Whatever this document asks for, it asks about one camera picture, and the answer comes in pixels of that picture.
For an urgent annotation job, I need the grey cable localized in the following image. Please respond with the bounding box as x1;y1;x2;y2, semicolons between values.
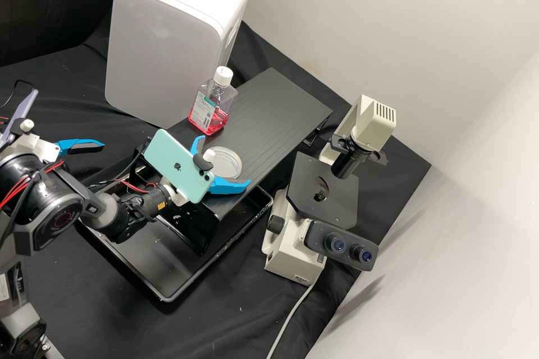
264;279;316;359

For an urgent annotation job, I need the right wrist camera phone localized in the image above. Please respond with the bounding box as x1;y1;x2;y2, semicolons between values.
144;128;216;205

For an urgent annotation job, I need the black platform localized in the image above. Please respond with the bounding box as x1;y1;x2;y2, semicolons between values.
134;67;334;256

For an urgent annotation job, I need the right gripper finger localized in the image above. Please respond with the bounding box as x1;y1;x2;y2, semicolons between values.
189;135;208;158
208;173;253;197

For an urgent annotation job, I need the black cable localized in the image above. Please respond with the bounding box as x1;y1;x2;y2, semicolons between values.
0;79;35;108
85;142;149;188

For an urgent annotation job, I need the petri dish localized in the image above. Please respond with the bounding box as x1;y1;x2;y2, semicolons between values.
208;145;244;180

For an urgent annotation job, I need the white box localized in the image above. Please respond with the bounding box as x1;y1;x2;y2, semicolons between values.
104;0;251;129

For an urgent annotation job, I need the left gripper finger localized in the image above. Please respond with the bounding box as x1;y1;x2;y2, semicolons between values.
56;138;107;158

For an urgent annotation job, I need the black tray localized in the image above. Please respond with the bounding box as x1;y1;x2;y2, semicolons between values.
75;184;275;303

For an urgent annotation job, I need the red liquid bottle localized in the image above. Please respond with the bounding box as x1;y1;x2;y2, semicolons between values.
188;66;239;137

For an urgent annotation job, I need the cream microscope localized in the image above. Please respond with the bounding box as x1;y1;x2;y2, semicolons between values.
261;94;399;287

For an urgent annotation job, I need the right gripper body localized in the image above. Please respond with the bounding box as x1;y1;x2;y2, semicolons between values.
161;181;189;208

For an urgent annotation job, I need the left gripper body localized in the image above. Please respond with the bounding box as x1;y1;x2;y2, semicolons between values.
16;133;61;163

